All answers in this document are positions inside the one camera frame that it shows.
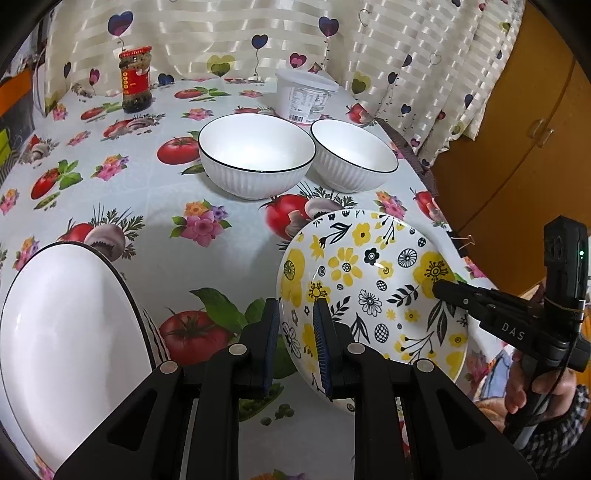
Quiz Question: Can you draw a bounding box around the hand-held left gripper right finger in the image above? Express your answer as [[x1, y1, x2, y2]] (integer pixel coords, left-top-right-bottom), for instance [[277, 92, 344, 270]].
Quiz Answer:
[[313, 300, 539, 480]]

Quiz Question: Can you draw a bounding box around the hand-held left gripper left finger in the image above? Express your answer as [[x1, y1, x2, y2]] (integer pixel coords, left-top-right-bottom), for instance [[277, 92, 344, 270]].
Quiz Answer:
[[53, 299, 281, 480]]

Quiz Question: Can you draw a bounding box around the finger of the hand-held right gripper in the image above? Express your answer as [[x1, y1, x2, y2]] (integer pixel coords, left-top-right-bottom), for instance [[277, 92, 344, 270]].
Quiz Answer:
[[431, 280, 497, 319]]

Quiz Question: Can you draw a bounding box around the yellow floral bowl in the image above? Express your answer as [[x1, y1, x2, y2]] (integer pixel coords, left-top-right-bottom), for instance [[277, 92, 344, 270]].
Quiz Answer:
[[276, 209, 471, 414]]

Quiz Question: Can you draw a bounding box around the white ribbed bowl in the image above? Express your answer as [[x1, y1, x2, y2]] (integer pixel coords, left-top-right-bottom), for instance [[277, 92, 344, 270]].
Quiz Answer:
[[198, 113, 317, 201], [310, 119, 400, 193]]

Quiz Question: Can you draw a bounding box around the white ribbed plate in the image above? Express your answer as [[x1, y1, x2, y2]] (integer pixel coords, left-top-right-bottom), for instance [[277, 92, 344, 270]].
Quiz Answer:
[[0, 241, 158, 472]]

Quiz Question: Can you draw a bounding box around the person's right forearm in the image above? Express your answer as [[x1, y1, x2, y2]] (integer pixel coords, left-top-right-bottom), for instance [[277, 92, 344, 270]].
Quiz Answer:
[[522, 388, 591, 472]]

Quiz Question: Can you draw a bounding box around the person's right hand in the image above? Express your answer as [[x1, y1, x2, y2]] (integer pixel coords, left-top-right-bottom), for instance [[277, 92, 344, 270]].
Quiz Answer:
[[505, 351, 578, 414]]

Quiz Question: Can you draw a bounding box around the wooden cabinet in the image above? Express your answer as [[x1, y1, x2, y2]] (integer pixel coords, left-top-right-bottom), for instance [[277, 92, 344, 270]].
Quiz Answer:
[[429, 4, 591, 296]]

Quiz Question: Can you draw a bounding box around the vegetable print tablecloth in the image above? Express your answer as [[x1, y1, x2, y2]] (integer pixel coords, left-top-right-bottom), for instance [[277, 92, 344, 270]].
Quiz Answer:
[[0, 76, 499, 480]]

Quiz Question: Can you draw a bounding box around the white plastic tub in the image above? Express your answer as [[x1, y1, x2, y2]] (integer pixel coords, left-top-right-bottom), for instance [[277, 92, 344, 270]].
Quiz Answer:
[[274, 70, 339, 125]]

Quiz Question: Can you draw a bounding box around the red label sauce jar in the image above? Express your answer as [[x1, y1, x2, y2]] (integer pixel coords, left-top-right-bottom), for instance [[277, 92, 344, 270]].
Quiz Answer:
[[119, 45, 153, 114]]

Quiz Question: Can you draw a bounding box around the heart print curtain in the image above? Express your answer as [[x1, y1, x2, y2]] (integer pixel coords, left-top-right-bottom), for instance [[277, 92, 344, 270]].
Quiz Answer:
[[44, 0, 527, 167]]

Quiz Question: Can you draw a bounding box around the orange box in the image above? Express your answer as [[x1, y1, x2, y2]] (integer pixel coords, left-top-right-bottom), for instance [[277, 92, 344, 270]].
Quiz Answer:
[[0, 69, 33, 116]]

